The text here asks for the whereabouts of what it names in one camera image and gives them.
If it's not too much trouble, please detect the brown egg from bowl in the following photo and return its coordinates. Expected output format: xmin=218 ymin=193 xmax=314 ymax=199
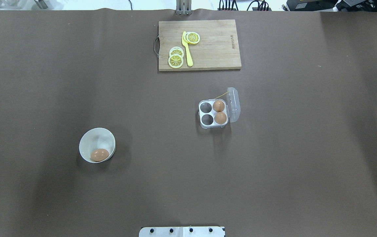
xmin=90 ymin=148 xmax=110 ymax=162

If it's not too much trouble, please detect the clear plastic egg box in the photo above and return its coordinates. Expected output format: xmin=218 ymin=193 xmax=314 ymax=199
xmin=198 ymin=87 xmax=241 ymax=129

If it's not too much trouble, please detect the brown egg in box near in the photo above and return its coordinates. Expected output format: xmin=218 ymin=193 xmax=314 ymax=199
xmin=214 ymin=112 xmax=227 ymax=124

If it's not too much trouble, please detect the brown egg in box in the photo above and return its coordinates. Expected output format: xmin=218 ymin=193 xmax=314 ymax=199
xmin=213 ymin=100 xmax=226 ymax=112
xmin=214 ymin=112 xmax=227 ymax=124

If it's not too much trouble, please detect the brown egg in box far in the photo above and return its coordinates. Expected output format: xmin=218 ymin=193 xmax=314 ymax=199
xmin=213 ymin=100 xmax=226 ymax=112

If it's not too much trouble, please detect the yellow plastic knife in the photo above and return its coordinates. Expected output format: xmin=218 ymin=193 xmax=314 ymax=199
xmin=181 ymin=31 xmax=193 ymax=66

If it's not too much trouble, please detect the lemon slice lower left pair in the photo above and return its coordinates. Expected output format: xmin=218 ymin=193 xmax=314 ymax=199
xmin=168 ymin=54 xmax=184 ymax=68

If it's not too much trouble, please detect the lemon slice pair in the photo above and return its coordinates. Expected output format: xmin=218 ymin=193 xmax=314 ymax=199
xmin=169 ymin=46 xmax=184 ymax=57
xmin=168 ymin=54 xmax=184 ymax=68

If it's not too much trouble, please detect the lemon slice upper left pair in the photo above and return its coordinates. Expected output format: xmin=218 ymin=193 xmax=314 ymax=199
xmin=169 ymin=46 xmax=184 ymax=57

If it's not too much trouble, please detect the wooden cutting board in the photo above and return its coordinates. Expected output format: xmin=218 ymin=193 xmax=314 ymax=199
xmin=158 ymin=19 xmax=242 ymax=71

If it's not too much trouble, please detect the lemon slice top right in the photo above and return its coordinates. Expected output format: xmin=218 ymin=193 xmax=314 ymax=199
xmin=185 ymin=32 xmax=200 ymax=44

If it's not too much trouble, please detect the lemon slice under top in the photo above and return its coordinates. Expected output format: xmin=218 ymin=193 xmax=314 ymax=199
xmin=182 ymin=33 xmax=189 ymax=44

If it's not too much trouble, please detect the white bowl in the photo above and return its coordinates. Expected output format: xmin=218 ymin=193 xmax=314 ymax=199
xmin=79 ymin=128 xmax=116 ymax=163

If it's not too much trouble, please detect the aluminium frame post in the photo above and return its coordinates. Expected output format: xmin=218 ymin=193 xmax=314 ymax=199
xmin=175 ymin=0 xmax=192 ymax=15

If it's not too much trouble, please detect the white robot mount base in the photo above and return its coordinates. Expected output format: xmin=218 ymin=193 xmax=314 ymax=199
xmin=138 ymin=226 xmax=226 ymax=237

